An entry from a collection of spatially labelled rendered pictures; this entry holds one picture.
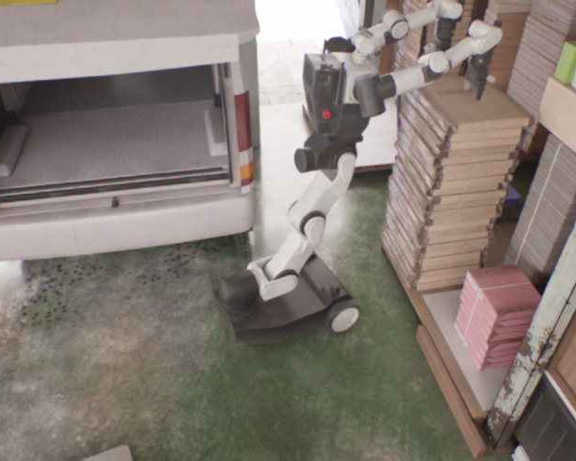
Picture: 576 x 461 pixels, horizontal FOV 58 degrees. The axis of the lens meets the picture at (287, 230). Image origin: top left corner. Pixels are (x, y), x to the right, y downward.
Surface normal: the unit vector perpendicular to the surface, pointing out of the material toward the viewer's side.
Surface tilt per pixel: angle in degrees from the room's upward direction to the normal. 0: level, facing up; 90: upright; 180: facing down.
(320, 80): 89
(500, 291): 0
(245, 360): 0
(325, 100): 88
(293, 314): 0
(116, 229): 86
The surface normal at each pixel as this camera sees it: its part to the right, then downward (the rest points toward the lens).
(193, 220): 0.25, 0.57
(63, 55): 0.18, 0.81
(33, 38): 0.05, -0.65
